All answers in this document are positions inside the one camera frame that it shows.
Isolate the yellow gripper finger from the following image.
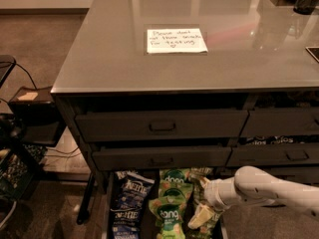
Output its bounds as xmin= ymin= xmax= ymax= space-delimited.
xmin=187 ymin=203 xmax=214 ymax=229

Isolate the rear green Kettle chip bag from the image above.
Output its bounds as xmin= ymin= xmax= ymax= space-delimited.
xmin=190 ymin=167 xmax=213 ymax=177

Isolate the top left drawer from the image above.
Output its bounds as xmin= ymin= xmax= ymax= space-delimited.
xmin=75 ymin=110 xmax=248 ymax=142

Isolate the black box with label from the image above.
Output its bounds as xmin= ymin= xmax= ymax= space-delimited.
xmin=8 ymin=87 xmax=66 ymax=146

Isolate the upper green Kettle chip bag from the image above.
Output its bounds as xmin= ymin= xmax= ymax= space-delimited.
xmin=189 ymin=176 xmax=209 ymax=207

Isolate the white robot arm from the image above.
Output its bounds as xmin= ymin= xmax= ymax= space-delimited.
xmin=187 ymin=166 xmax=319 ymax=229

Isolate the green kettle chip bag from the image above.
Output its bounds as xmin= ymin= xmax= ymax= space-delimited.
xmin=190 ymin=167 xmax=213 ymax=177
xmin=185 ymin=206 xmax=222 ymax=239
xmin=189 ymin=176 xmax=209 ymax=207

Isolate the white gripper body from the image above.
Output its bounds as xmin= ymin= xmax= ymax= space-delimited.
xmin=200 ymin=177 xmax=237 ymax=211

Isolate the lower blue Kettle chip bag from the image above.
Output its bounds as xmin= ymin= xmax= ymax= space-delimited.
xmin=112 ymin=208 xmax=140 ymax=239

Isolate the middle left drawer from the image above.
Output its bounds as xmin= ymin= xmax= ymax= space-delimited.
xmin=92 ymin=145 xmax=231 ymax=170

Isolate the dark tablet on counter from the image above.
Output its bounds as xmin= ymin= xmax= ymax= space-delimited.
xmin=305 ymin=47 xmax=319 ymax=63

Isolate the dark snack bags middle drawer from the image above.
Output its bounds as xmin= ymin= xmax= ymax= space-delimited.
xmin=239 ymin=134 xmax=319 ymax=145

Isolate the rear blue Kettle chip bag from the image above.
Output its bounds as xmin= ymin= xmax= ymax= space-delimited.
xmin=115 ymin=170 xmax=138 ymax=180

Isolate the middle right drawer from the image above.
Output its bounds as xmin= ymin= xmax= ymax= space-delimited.
xmin=226 ymin=143 xmax=319 ymax=167

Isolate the black cable at left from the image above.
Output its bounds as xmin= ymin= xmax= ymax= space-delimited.
xmin=0 ymin=61 xmax=40 ymax=91

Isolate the black cart at left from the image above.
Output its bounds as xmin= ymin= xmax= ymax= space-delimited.
xmin=0 ymin=54 xmax=48 ymax=231

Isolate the top right drawer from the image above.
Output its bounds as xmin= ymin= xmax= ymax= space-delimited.
xmin=241 ymin=108 xmax=319 ymax=137

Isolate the blue kettle chip bag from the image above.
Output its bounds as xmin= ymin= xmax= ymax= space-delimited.
xmin=112 ymin=208 xmax=140 ymax=239
xmin=116 ymin=172 xmax=155 ymax=210
xmin=115 ymin=170 xmax=138 ymax=180

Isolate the upper blue Kettle chip bag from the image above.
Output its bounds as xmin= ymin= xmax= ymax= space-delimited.
xmin=116 ymin=172 xmax=155 ymax=210

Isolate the green rice chip bag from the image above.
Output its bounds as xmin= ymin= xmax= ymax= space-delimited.
xmin=149 ymin=196 xmax=186 ymax=239
xmin=159 ymin=168 xmax=190 ymax=183
xmin=159 ymin=180 xmax=193 ymax=202

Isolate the grey cabinet with glass top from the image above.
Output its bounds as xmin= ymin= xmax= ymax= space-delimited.
xmin=50 ymin=0 xmax=319 ymax=226

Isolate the white handwritten paper note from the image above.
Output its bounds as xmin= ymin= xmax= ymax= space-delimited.
xmin=147 ymin=28 xmax=207 ymax=54

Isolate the lower green Kettle chip bag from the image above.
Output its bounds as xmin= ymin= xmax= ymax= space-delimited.
xmin=185 ymin=206 xmax=222 ymax=239

